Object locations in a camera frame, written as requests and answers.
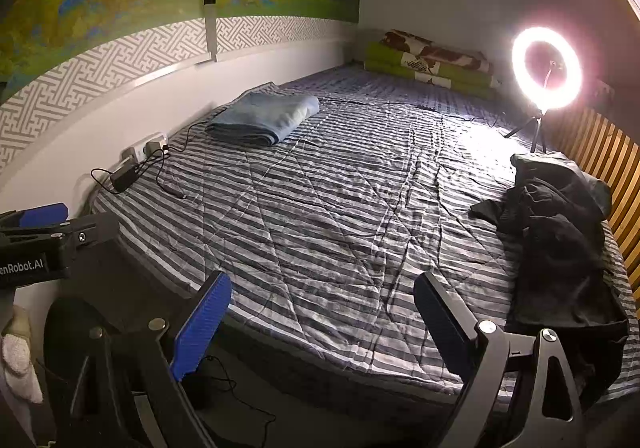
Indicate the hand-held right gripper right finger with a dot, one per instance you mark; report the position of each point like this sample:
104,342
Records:
440,318

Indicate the grey striped bed blanket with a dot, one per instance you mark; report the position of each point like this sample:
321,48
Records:
325,208

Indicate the person's left hand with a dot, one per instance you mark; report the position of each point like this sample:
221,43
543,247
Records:
20,363

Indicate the green patterned folded blanket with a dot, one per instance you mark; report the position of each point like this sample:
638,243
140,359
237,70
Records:
430,63

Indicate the blue denim pants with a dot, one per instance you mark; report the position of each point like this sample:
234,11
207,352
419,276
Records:
260,115

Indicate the black cloth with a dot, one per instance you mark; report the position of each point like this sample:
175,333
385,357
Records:
550,248

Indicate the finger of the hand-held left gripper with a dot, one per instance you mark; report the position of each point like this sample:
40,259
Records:
95,230
42,215

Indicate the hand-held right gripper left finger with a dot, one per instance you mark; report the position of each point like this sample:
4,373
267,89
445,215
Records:
200,323

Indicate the wooden slatted panel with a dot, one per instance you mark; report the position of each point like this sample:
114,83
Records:
600,153

